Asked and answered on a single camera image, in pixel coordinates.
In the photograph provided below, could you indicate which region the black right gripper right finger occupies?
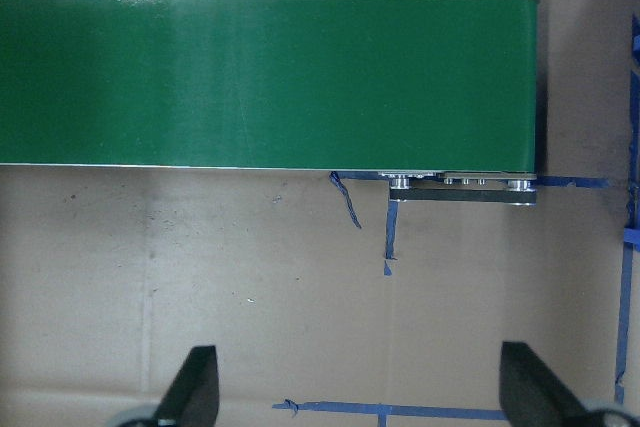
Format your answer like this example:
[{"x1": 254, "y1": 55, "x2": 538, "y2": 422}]
[{"x1": 499, "y1": 341, "x2": 595, "y2": 426}]

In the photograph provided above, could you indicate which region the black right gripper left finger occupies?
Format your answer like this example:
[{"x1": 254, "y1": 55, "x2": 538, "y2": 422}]
[{"x1": 154, "y1": 345, "x2": 220, "y2": 426}]

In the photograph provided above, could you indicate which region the green conveyor belt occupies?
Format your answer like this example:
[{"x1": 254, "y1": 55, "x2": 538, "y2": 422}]
[{"x1": 1, "y1": 0, "x2": 537, "y2": 205}]

